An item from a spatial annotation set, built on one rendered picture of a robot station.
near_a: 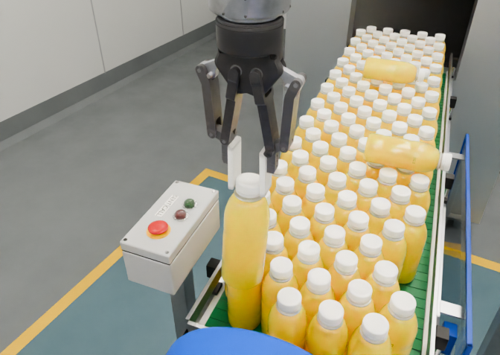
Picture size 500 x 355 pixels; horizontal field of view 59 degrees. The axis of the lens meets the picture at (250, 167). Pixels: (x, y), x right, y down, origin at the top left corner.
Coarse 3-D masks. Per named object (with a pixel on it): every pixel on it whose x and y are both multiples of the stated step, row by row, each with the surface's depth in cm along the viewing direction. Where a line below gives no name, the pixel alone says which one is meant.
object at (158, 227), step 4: (156, 220) 81; (160, 220) 81; (152, 224) 80; (156, 224) 80; (160, 224) 80; (164, 224) 80; (148, 228) 80; (152, 228) 79; (156, 228) 79; (160, 228) 79; (164, 228) 79; (152, 232) 79; (156, 232) 79; (160, 232) 79
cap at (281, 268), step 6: (276, 258) 78; (282, 258) 78; (288, 258) 78; (270, 264) 77; (276, 264) 77; (282, 264) 77; (288, 264) 77; (270, 270) 77; (276, 270) 75; (282, 270) 75; (288, 270) 75; (276, 276) 76; (282, 276) 76; (288, 276) 76
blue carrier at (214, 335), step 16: (192, 336) 51; (208, 336) 49; (224, 336) 48; (240, 336) 48; (256, 336) 47; (272, 336) 48; (176, 352) 51; (192, 352) 48; (208, 352) 47; (224, 352) 46; (240, 352) 46; (256, 352) 46; (272, 352) 46; (288, 352) 46; (304, 352) 46
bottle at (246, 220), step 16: (240, 208) 61; (256, 208) 61; (224, 224) 64; (240, 224) 61; (256, 224) 61; (224, 240) 65; (240, 240) 62; (256, 240) 63; (224, 256) 66; (240, 256) 64; (256, 256) 64; (224, 272) 67; (240, 272) 66; (256, 272) 66; (240, 288) 67
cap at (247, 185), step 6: (240, 174) 62; (246, 174) 62; (252, 174) 62; (240, 180) 61; (246, 180) 61; (252, 180) 61; (258, 180) 61; (240, 186) 60; (246, 186) 60; (252, 186) 60; (258, 186) 60; (240, 192) 60; (246, 192) 60; (252, 192) 60; (258, 192) 60
